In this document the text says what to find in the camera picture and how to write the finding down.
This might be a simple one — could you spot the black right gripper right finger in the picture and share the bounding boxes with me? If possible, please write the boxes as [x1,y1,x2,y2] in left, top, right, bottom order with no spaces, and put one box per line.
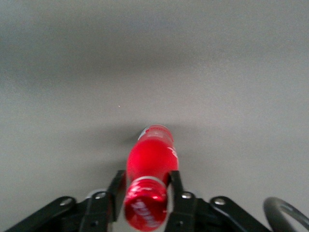
[163,170,202,232]

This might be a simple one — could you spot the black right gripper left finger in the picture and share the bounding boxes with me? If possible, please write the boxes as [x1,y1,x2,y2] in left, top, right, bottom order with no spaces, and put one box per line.
[82,170,126,232]

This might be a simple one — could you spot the red coke bottle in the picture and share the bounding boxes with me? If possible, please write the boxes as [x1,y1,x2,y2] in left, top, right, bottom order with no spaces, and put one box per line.
[123,124,180,231]

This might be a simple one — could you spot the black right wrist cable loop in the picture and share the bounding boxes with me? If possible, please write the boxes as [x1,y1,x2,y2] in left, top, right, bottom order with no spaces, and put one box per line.
[262,196,309,232]

